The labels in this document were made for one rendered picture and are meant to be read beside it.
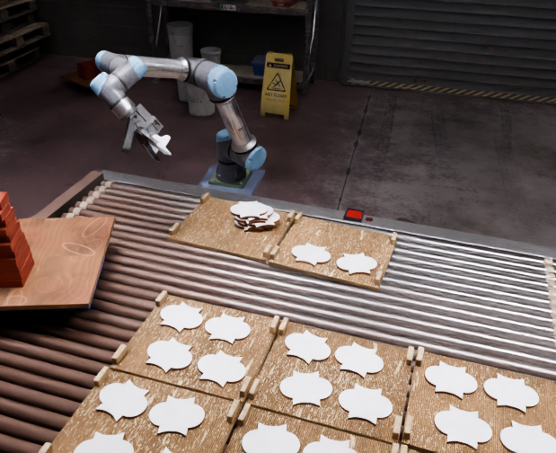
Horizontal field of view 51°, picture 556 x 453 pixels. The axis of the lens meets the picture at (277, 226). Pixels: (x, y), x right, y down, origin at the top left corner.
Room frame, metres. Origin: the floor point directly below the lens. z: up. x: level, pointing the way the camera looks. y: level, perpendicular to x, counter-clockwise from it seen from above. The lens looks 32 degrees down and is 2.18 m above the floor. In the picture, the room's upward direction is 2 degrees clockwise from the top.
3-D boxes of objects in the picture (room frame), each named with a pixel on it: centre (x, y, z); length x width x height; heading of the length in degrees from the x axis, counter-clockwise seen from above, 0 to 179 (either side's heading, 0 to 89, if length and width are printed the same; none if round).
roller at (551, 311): (1.78, -0.05, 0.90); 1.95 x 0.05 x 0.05; 74
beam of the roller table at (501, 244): (2.14, -0.15, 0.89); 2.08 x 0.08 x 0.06; 74
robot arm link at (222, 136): (2.48, 0.23, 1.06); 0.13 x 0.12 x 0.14; 44
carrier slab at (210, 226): (1.97, 0.17, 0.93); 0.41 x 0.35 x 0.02; 71
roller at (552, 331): (1.69, -0.02, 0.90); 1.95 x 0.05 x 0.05; 74
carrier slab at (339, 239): (1.83, -0.22, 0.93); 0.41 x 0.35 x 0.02; 70
